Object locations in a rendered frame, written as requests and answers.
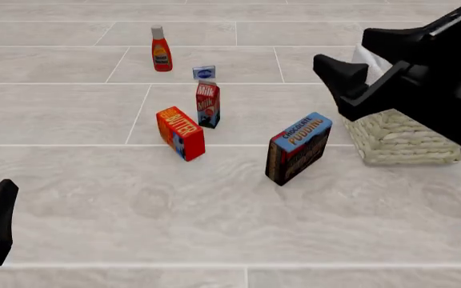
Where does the chocolate pudding box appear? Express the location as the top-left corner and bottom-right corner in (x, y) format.
(264, 111), (334, 187)

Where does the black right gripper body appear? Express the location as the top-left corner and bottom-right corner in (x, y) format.
(339, 0), (461, 122)

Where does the red butter box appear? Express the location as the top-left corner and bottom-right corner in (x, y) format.
(155, 106), (206, 163)

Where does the white cloth basket lining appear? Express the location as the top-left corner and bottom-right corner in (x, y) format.
(351, 43), (396, 86)

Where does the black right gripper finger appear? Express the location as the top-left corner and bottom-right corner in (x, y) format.
(312, 53), (371, 101)
(361, 26), (436, 66)

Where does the red ketchup bottle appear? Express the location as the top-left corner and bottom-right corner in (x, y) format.
(150, 24), (174, 73)

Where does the red milk carton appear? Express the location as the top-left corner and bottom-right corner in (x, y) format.
(194, 79), (222, 130)

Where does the white woven basket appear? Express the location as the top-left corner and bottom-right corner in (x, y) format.
(341, 108), (461, 167)

